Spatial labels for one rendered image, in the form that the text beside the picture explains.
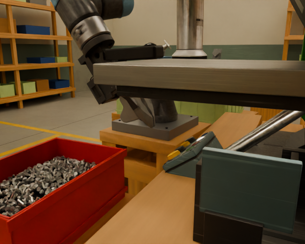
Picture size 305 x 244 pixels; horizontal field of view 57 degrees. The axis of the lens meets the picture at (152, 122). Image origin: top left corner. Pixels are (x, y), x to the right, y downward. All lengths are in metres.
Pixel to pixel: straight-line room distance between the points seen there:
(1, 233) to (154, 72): 0.34
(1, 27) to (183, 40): 5.30
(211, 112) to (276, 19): 6.45
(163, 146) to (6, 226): 0.58
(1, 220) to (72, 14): 0.40
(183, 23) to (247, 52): 6.83
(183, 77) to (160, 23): 8.32
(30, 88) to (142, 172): 5.45
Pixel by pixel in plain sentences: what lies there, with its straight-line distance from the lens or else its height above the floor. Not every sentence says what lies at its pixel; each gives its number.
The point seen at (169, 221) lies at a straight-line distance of 0.43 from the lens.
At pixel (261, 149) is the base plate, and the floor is 0.90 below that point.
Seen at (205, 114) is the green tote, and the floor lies 0.85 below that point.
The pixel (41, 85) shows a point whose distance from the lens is 6.56.
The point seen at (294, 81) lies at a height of 1.12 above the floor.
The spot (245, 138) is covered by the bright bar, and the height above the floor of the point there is 1.04.
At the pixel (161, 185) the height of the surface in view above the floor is 0.90.
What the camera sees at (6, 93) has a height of 0.32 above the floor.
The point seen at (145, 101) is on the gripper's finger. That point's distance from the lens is 0.59.
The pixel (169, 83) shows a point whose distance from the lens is 0.23.
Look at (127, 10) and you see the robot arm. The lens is 0.73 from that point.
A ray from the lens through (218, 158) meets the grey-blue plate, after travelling 0.30.
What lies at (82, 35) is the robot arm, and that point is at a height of 1.17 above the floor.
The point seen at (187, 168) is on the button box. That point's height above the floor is 0.92.
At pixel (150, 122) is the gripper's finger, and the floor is 1.00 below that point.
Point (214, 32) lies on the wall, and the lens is 7.95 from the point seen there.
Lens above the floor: 1.14
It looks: 15 degrees down
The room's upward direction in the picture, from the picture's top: straight up
